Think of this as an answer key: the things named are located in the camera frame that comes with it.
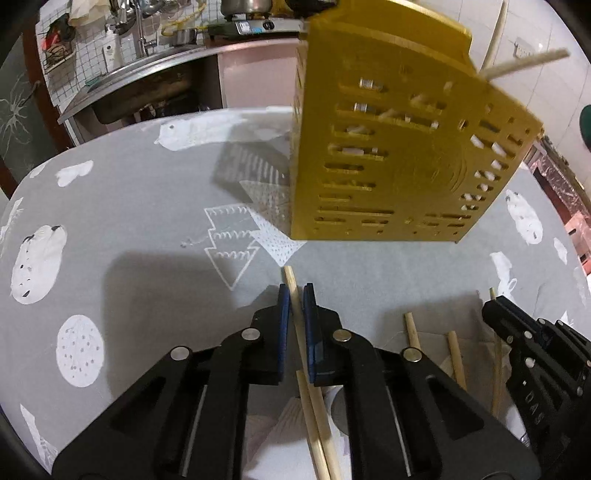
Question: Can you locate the steel kitchen sink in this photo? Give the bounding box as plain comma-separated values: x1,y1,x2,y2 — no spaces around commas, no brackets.
57,59,195,125

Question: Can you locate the steel cooking pot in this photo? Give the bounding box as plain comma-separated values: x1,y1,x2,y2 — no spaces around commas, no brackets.
220,0,274,19

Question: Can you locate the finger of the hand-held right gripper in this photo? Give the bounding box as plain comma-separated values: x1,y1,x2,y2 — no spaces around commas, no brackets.
537,318,591,367
481,296,551,366

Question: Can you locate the steel faucet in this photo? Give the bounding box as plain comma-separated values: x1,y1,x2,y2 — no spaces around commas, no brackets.
107,0,158,58

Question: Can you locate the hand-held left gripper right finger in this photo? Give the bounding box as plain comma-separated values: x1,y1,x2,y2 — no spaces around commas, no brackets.
302,283,541,480

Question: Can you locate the wire grid wall panel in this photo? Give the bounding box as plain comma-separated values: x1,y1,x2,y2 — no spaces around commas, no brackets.
36,7,80,72

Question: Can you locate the white hanging cloth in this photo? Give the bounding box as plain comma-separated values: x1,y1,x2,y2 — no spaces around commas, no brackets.
68,0,112,27

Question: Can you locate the white dish soap bottle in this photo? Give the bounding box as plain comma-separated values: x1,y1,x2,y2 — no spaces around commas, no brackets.
102,32,119,75

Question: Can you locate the pink plastic covered table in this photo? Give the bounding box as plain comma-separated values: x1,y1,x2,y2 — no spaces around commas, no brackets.
526,138,591,232

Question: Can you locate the wooden chopstick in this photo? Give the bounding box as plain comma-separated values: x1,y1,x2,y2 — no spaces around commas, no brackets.
488,287,503,417
482,0,509,71
480,48,570,80
403,312,422,350
446,331,468,389
295,369,326,480
283,265,345,480

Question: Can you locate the green round board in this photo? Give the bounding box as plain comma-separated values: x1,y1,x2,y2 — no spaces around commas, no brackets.
577,103,591,151

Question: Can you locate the dark framed glass door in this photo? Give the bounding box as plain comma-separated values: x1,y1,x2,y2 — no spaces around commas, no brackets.
0,34,63,201

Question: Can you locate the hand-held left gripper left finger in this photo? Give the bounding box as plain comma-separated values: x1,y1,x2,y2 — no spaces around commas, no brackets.
52,284,291,480

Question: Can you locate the yellow perforated utensil holder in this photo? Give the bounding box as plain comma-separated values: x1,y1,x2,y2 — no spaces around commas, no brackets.
288,0,544,244

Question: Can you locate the small steel saucepan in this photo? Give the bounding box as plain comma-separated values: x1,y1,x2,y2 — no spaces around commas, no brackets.
174,28,209,48

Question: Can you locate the steel gas stove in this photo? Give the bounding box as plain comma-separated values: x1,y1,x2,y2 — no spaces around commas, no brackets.
207,17,308,38

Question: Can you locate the pink sink cabinet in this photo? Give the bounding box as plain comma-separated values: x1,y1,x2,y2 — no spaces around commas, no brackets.
191,36,302,114

